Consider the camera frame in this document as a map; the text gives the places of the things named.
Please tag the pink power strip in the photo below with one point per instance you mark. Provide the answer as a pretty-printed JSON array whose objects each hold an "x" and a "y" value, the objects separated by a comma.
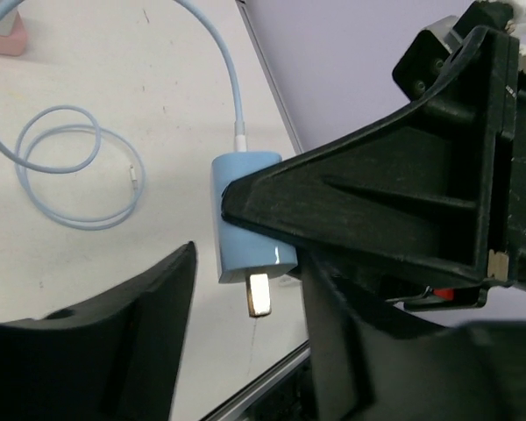
[{"x": 13, "y": 35}]

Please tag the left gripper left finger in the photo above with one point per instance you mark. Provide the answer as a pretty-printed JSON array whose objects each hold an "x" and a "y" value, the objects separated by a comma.
[{"x": 115, "y": 356}]

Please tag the aluminium side rail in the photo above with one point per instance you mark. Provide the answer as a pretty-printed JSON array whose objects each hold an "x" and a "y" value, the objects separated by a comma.
[{"x": 248, "y": 22}]

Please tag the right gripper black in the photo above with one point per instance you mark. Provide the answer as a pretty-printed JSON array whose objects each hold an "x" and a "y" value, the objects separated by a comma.
[{"x": 422, "y": 64}]

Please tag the aluminium front rail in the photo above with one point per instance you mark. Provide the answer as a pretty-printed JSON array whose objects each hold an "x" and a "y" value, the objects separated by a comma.
[{"x": 274, "y": 395}]

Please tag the light blue charger plug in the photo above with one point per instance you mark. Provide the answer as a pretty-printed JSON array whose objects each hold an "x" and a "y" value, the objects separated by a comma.
[{"x": 244, "y": 256}]

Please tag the silver white charger plug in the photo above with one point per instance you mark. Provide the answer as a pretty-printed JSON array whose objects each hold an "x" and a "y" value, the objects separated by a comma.
[{"x": 10, "y": 23}]

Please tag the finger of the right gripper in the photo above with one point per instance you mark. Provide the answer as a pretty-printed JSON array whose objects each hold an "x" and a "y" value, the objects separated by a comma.
[{"x": 410, "y": 194}]

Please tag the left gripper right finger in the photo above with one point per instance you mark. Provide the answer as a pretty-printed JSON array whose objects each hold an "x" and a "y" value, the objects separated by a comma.
[{"x": 372, "y": 361}]

